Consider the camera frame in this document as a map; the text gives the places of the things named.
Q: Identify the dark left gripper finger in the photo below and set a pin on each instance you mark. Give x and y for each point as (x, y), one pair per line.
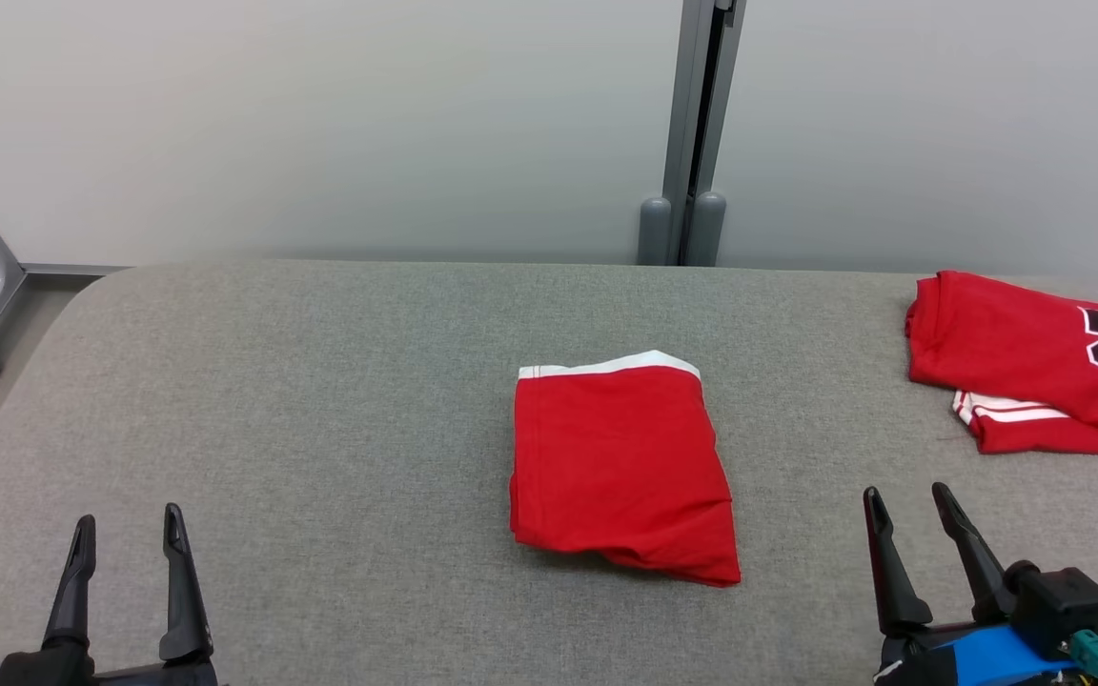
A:
(182, 591)
(72, 591)

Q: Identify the grey cylinder post foot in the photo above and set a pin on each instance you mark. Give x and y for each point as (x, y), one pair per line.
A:
(655, 233)
(707, 231)

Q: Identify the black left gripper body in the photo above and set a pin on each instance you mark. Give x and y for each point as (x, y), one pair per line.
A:
(168, 675)

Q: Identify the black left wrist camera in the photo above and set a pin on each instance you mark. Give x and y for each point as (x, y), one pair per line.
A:
(34, 667)

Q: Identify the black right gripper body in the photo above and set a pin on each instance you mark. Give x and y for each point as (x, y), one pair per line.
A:
(921, 657)

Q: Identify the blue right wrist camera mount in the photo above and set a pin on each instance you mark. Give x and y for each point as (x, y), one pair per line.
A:
(1002, 657)

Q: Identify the red shorts white stripe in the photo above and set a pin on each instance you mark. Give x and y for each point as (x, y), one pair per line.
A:
(620, 467)

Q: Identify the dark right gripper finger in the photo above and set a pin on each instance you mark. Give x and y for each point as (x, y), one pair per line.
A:
(892, 572)
(973, 553)

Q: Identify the grey metal floor rail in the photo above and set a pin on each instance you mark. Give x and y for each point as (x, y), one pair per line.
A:
(72, 271)

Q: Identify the grey metal partition post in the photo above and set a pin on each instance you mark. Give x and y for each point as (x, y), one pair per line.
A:
(697, 95)

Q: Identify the red basketball jersey white trim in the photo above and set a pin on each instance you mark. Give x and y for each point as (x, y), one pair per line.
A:
(1016, 353)

